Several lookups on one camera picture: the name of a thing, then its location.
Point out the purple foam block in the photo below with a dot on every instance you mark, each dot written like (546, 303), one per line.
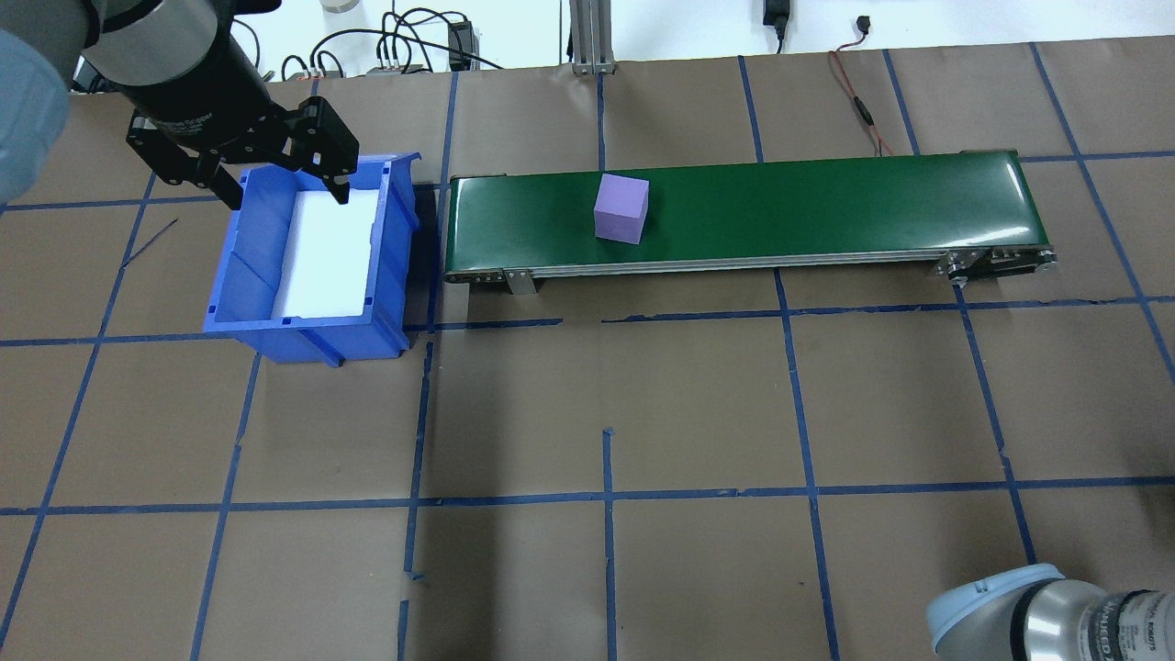
(622, 216)

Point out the white foam pad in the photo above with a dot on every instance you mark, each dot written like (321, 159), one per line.
(326, 257)

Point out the small black plug adapter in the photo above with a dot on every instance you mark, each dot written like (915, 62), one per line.
(461, 41)

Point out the blue plastic storage bin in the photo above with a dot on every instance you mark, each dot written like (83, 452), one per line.
(312, 340)

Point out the green conveyor belt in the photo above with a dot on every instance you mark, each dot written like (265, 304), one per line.
(734, 207)

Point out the black power adapter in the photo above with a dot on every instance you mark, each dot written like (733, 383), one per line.
(777, 11)

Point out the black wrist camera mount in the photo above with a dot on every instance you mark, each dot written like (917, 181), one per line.
(246, 5)

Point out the aluminium profile post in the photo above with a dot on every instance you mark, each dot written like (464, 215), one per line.
(592, 37)

